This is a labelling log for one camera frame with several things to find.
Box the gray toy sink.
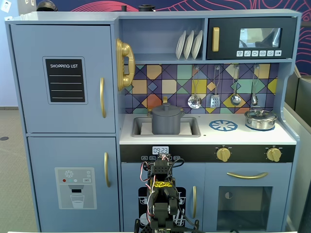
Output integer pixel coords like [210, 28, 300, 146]
[131, 116, 201, 138]

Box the gold toy faucet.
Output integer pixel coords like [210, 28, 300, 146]
[147, 96, 169, 117]

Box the blue dishwasher door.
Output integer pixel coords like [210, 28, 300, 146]
[121, 162, 206, 233]

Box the pale blue desk partition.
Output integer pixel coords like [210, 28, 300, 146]
[283, 101, 311, 233]

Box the short gold fridge handle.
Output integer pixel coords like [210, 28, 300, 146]
[104, 152, 111, 188]

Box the blue oven door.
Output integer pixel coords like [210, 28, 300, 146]
[205, 163, 293, 233]

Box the toy microwave with gold handle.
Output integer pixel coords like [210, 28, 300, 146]
[206, 17, 297, 60]

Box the blue wooden toy kitchen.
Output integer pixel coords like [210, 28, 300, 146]
[4, 9, 302, 233]

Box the steel slotted spatula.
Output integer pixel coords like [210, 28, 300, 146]
[210, 65, 222, 109]

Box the black shopping list board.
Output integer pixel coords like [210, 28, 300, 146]
[42, 56, 88, 105]

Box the gold stove knob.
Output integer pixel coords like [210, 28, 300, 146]
[216, 147, 231, 163]
[266, 147, 282, 163]

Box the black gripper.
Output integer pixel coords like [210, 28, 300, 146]
[155, 153, 172, 167]

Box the gold toy telephone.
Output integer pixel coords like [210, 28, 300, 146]
[115, 38, 136, 92]

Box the gray pot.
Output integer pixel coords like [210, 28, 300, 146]
[147, 108, 185, 135]

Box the gold oven handle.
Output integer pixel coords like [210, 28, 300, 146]
[226, 171, 269, 180]

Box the stainless steel pot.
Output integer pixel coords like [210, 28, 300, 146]
[244, 109, 278, 131]

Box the small steel spoon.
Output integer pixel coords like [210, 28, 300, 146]
[251, 64, 260, 106]

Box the paper face picture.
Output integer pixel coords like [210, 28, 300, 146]
[0, 0, 12, 13]

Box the black rounded helmet object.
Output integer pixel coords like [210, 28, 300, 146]
[36, 0, 58, 12]

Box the white toy plate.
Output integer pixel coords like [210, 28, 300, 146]
[175, 30, 187, 60]
[191, 30, 204, 60]
[183, 30, 195, 60]

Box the gold microwave handle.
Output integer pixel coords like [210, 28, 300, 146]
[212, 27, 220, 52]

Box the steel ladle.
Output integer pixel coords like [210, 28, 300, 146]
[230, 64, 242, 106]

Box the glass steel pot lid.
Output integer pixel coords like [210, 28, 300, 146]
[244, 109, 277, 119]

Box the gray pot lid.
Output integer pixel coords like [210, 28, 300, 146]
[152, 102, 183, 117]

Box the steel skimmer spoon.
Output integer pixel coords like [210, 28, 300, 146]
[187, 65, 202, 109]

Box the gold dishwasher handle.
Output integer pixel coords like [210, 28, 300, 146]
[192, 185, 197, 219]

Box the fridge door with dispenser print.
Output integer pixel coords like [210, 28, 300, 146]
[27, 136, 121, 233]

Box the tall blue fridge door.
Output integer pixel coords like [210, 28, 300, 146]
[10, 24, 116, 134]

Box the long gold fridge handle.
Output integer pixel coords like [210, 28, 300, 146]
[99, 77, 107, 119]

